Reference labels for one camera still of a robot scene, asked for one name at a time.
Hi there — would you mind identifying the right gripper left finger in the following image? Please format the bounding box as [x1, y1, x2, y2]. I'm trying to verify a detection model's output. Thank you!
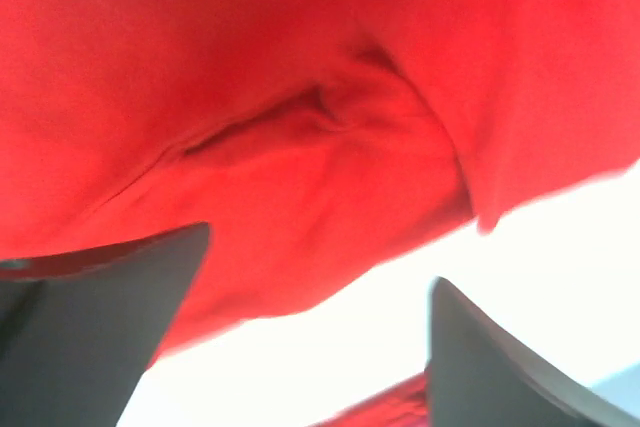
[1, 223, 211, 427]

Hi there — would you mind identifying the folded red t shirt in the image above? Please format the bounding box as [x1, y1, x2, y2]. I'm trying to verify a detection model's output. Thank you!
[317, 372, 431, 427]

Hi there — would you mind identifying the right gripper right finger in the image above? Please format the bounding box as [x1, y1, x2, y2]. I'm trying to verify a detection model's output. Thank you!
[427, 278, 639, 427]

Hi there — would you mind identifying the red t shirt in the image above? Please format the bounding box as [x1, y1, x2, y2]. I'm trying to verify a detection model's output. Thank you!
[317, 372, 431, 427]
[1, 0, 639, 350]

